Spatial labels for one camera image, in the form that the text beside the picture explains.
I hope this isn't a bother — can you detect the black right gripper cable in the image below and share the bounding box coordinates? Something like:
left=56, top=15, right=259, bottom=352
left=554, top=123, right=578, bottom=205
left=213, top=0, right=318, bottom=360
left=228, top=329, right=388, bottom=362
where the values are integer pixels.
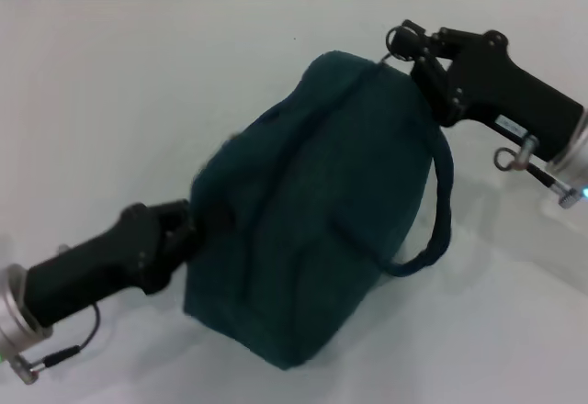
left=492, top=134, right=581, bottom=211

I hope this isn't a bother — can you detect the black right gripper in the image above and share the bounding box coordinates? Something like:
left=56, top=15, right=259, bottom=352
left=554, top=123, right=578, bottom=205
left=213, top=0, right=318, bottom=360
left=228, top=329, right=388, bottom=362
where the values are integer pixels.
left=395, top=18, right=588, bottom=163

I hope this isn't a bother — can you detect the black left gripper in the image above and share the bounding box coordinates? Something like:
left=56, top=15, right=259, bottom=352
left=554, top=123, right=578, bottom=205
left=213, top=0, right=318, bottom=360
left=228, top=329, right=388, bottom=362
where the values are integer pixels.
left=25, top=197, right=236, bottom=328

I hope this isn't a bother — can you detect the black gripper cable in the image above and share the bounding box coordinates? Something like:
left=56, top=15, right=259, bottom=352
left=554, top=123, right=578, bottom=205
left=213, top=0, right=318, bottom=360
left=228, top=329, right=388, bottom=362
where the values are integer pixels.
left=8, top=301, right=102, bottom=374
left=492, top=134, right=581, bottom=211

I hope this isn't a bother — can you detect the dark teal insulated lunch bag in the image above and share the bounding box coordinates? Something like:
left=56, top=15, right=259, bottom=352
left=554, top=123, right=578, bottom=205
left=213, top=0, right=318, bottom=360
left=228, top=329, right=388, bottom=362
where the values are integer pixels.
left=182, top=25, right=457, bottom=372

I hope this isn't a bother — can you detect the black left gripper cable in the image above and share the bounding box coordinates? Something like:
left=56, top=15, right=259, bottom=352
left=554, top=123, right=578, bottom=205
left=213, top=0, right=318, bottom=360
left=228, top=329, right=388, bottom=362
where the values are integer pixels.
left=8, top=301, right=102, bottom=374

